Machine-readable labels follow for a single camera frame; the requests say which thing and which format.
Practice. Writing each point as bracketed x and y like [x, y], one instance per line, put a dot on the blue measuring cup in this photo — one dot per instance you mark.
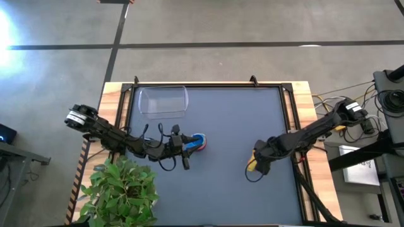
[196, 143]

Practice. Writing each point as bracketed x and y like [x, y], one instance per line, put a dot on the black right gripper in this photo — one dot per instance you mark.
[264, 154]

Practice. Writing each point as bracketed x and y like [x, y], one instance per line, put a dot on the black metal table frame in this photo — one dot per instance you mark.
[221, 85]

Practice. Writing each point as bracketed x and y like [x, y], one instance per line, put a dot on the white box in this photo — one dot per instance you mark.
[360, 170]

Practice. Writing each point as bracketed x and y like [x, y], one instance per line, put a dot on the grey metal side stand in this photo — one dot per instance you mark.
[19, 153]

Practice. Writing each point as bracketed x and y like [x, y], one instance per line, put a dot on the yellow black hazard strip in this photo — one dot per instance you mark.
[79, 176]

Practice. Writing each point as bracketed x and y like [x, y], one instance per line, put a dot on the yellow measuring cup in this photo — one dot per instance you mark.
[251, 164]

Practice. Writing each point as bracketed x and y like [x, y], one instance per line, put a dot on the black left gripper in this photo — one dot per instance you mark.
[176, 145]

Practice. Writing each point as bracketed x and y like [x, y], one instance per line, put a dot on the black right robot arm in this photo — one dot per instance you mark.
[315, 132]

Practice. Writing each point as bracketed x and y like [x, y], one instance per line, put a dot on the clear plastic basket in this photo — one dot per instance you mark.
[164, 101]

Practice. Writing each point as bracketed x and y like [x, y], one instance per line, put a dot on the black box device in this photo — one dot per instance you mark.
[6, 134]

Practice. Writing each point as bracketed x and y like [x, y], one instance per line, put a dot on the green potted plant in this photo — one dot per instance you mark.
[120, 192]

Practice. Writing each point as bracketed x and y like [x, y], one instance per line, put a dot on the wooden table board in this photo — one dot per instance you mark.
[300, 94]

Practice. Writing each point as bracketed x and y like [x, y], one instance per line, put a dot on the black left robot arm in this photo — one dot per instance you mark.
[107, 134]

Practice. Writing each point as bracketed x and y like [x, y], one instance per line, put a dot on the red measuring cup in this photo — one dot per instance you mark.
[202, 149]

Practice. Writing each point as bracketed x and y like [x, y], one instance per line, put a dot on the grey equipment cart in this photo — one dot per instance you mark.
[386, 82]

